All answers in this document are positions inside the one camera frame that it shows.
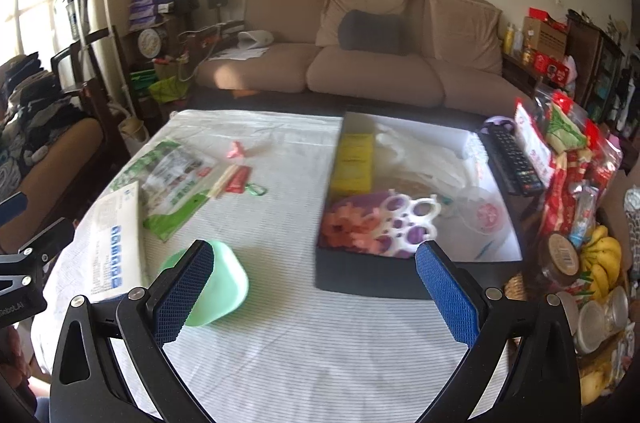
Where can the white glove box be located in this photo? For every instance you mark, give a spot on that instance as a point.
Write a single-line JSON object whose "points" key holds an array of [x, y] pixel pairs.
{"points": [[106, 258]]}

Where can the purple round lid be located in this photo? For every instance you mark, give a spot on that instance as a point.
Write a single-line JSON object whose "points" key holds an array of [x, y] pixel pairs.
{"points": [[501, 122]]}

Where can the green seaweed snack bag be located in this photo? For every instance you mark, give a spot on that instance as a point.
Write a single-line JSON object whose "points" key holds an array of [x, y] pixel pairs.
{"points": [[174, 182]]}

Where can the round clock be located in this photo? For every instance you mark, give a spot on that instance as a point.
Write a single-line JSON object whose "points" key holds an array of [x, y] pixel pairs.
{"points": [[150, 43]]}

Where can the red white snack bag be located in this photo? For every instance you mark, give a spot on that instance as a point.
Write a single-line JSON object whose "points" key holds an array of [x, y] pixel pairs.
{"points": [[531, 142]]}

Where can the black storage box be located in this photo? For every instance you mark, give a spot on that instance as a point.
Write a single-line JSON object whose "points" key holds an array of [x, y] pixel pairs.
{"points": [[398, 183]]}

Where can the brown sofa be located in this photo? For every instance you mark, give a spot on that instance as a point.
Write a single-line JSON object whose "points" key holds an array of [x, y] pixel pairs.
{"points": [[423, 53]]}

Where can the striped white tablecloth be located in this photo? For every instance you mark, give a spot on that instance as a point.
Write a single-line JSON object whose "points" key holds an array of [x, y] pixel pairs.
{"points": [[292, 352]]}

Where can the green carabiner clip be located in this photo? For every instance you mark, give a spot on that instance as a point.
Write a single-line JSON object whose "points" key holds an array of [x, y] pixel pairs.
{"points": [[255, 190]]}

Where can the red sachet packet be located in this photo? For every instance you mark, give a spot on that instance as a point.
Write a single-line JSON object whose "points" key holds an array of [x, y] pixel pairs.
{"points": [[239, 179]]}

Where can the purple plastic bowl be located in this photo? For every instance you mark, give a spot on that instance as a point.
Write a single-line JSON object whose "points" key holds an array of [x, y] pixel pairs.
{"points": [[347, 225]]}

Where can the wooden chair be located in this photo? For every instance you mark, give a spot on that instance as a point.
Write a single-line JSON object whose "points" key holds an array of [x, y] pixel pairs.
{"points": [[85, 66]]}

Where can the black remote control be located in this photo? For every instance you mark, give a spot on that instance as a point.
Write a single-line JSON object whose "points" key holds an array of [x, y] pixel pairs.
{"points": [[517, 172]]}

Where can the cardboard box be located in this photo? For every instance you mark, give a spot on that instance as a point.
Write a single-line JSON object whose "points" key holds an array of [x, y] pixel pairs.
{"points": [[543, 38]]}

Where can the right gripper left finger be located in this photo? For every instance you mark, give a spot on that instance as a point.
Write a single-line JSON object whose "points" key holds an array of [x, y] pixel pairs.
{"points": [[88, 384]]}

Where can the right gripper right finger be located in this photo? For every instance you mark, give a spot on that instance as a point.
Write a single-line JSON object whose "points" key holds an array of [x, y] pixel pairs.
{"points": [[543, 382]]}

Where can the green plastic square dish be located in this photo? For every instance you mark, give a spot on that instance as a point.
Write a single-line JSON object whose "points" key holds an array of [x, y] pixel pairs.
{"points": [[225, 290]]}

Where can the pink clip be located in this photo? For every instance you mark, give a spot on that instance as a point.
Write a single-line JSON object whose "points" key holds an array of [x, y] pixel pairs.
{"points": [[238, 151]]}

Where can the white plastic bag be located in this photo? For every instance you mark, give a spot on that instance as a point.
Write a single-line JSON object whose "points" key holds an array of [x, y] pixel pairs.
{"points": [[401, 156]]}

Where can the yellow box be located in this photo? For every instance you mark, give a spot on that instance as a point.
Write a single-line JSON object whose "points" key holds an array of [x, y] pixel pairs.
{"points": [[353, 166]]}

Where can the dark blue cushion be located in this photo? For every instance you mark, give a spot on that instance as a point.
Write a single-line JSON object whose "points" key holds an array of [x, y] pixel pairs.
{"points": [[372, 33]]}

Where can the banana bunch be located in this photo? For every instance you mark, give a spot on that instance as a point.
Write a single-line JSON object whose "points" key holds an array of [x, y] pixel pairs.
{"points": [[601, 261]]}

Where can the white ring toy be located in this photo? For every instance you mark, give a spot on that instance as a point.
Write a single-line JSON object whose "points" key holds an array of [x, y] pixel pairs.
{"points": [[405, 223]]}

